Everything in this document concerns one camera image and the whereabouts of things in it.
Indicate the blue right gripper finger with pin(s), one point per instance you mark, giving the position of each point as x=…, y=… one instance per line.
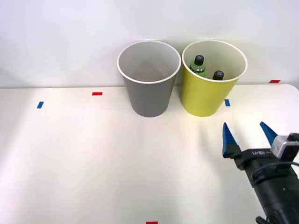
x=229, y=144
x=269, y=135

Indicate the grey plastic waste bin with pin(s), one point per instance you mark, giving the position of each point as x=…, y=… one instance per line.
x=147, y=98

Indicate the yellow-green plastic waste bin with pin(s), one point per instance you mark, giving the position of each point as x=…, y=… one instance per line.
x=203, y=98

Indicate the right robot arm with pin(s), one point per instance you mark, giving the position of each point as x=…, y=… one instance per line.
x=275, y=203

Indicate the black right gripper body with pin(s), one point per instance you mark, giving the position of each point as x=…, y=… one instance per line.
x=264, y=168

